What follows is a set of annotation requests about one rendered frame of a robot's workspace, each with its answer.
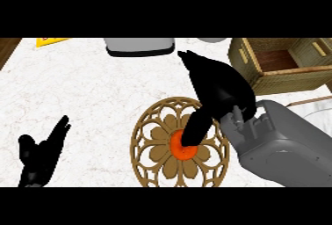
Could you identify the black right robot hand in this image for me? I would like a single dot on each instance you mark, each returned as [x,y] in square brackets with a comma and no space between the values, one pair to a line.
[219,85]

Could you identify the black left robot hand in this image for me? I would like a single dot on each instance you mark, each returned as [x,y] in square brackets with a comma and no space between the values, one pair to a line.
[40,158]

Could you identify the woven wicker basket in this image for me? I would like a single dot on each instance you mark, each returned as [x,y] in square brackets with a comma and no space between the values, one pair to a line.
[281,66]

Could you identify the orange squash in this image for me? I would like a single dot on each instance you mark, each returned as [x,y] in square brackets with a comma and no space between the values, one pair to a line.
[183,148]

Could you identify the brown round lattice placemat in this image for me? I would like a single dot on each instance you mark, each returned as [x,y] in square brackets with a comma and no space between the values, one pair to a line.
[173,164]

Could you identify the small grey round object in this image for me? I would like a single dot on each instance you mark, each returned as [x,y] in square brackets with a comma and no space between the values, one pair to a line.
[213,39]

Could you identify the grey appliance with black base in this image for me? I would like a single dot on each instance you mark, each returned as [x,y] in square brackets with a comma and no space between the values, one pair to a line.
[139,46]

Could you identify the white tray with brown rim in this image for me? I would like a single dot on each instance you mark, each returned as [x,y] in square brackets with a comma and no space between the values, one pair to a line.
[315,110]

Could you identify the brown wooden panel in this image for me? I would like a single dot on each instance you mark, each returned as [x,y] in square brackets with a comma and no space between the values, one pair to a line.
[8,48]

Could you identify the yellow triangular object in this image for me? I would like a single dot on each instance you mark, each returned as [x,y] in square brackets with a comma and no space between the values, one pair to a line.
[47,41]

